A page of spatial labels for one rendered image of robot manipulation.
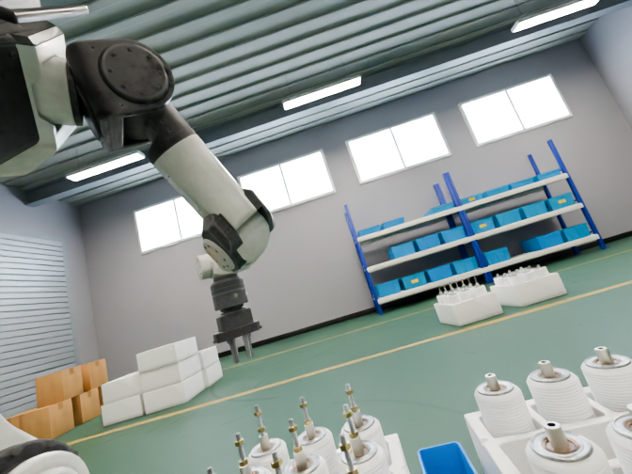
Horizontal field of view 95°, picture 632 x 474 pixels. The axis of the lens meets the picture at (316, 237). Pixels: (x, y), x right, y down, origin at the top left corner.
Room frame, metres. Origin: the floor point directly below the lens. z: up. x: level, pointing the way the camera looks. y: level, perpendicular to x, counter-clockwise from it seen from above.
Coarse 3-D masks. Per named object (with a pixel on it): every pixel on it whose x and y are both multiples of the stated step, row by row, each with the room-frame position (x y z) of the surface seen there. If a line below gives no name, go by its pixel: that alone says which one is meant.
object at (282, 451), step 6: (282, 444) 0.78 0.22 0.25; (282, 450) 0.76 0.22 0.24; (264, 456) 0.74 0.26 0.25; (270, 456) 0.74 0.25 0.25; (282, 456) 0.76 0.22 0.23; (288, 456) 0.78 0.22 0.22; (252, 462) 0.74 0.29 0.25; (258, 462) 0.74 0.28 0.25; (264, 462) 0.74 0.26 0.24; (270, 462) 0.74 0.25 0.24; (288, 462) 0.77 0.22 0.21; (270, 468) 0.74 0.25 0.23; (282, 468) 0.75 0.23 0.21
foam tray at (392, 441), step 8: (392, 440) 0.80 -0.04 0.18; (392, 448) 0.77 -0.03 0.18; (400, 448) 0.76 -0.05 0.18; (392, 456) 0.73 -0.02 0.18; (400, 456) 0.73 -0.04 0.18; (392, 464) 0.71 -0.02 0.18; (400, 464) 0.70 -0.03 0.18; (392, 472) 0.68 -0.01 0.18; (400, 472) 0.67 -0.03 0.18; (408, 472) 0.76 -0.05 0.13
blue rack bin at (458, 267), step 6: (468, 258) 4.83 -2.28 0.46; (474, 258) 4.83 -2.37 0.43; (444, 264) 5.23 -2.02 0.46; (450, 264) 4.94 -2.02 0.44; (456, 264) 4.84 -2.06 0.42; (462, 264) 4.84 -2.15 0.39; (468, 264) 4.84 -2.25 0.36; (474, 264) 4.84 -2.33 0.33; (456, 270) 4.85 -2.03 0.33; (462, 270) 4.85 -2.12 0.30; (468, 270) 4.84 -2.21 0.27
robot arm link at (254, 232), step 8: (256, 216) 0.54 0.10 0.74; (248, 224) 0.53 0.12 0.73; (256, 224) 0.54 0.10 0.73; (264, 224) 0.55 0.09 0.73; (240, 232) 0.52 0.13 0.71; (248, 232) 0.53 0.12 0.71; (256, 232) 0.54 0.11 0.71; (264, 232) 0.56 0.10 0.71; (248, 240) 0.53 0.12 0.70; (256, 240) 0.55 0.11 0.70; (264, 240) 0.57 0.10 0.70; (240, 248) 0.52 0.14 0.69; (248, 248) 0.54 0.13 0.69; (256, 248) 0.56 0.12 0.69; (264, 248) 0.59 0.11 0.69; (240, 256) 0.53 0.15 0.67; (248, 256) 0.55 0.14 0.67; (256, 256) 0.57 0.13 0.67; (240, 264) 0.54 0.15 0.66; (248, 264) 0.62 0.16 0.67
